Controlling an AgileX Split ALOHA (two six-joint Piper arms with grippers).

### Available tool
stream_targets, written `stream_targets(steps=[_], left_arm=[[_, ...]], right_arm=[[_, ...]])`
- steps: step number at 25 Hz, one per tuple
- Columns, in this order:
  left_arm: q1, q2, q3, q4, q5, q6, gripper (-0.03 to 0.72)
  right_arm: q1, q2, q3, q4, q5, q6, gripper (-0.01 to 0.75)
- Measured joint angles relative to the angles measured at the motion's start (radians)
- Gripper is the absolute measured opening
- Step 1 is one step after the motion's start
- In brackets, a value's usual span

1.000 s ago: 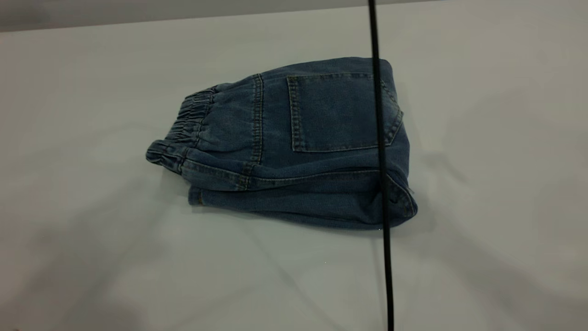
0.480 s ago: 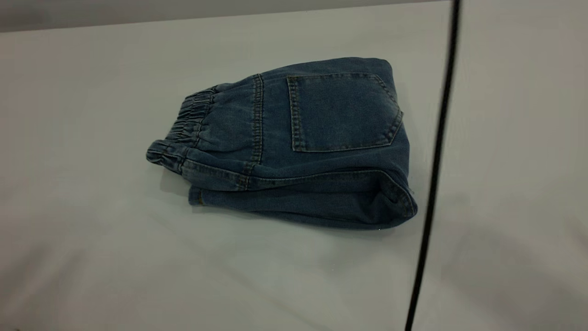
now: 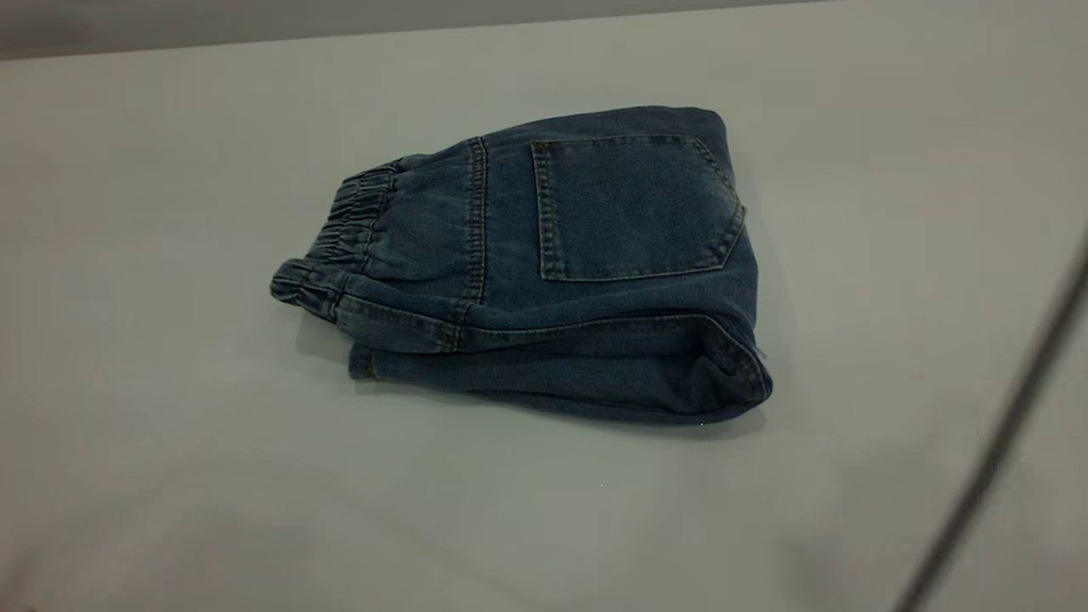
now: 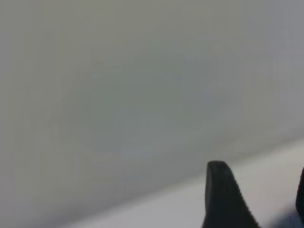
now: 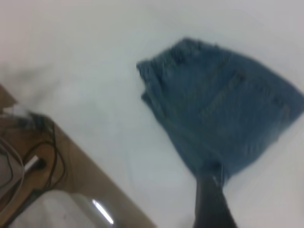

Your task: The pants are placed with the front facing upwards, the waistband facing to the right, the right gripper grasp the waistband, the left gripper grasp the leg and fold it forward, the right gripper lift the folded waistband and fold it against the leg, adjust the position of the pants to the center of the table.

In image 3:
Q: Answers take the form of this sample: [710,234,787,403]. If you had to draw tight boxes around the blue denim jeans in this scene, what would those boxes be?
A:
[270,105,774,426]

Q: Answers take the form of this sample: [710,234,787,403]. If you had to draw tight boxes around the long black right arm cable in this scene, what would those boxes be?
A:
[892,221,1088,612]

